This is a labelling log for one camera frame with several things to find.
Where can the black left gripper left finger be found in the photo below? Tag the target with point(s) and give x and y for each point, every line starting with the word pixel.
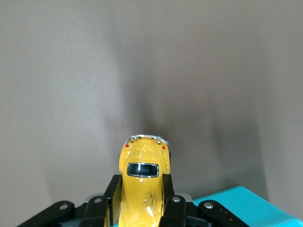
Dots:
pixel 94 212

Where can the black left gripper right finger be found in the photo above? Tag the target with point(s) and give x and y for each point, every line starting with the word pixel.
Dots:
pixel 175 212

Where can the yellow beetle toy car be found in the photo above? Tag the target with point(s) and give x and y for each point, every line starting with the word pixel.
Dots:
pixel 139 194

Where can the teal plastic bin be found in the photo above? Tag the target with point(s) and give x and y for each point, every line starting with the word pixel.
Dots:
pixel 248 203

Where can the brown table cover sheet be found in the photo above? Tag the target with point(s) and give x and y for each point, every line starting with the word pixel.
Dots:
pixel 165 71

